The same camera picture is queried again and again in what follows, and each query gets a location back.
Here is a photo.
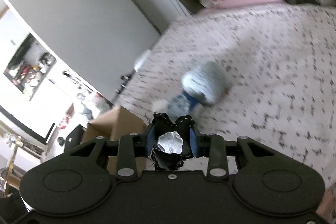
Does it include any black sequin soft toy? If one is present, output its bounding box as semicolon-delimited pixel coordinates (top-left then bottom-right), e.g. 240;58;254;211
150;113;195;172

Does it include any grey elephant plush toy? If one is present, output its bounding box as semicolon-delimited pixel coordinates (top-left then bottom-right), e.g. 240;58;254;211
166;61;232;120

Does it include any white crumpled tissue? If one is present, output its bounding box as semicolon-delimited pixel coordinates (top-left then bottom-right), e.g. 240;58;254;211
151;99;168;113

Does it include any cardboard box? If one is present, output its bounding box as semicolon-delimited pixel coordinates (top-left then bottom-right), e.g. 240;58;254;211
82;106;147;177

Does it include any white plastic bag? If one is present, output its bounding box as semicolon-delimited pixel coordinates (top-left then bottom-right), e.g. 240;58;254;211
73;92;111;121

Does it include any white plastic roll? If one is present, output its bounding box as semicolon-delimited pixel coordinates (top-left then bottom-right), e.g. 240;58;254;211
133;50;151;72

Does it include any dark shelf with items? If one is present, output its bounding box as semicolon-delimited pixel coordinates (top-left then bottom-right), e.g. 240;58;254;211
3;34;56;101

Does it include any patterned white bed cover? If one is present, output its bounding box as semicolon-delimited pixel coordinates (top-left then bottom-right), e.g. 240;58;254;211
116;4;335;186

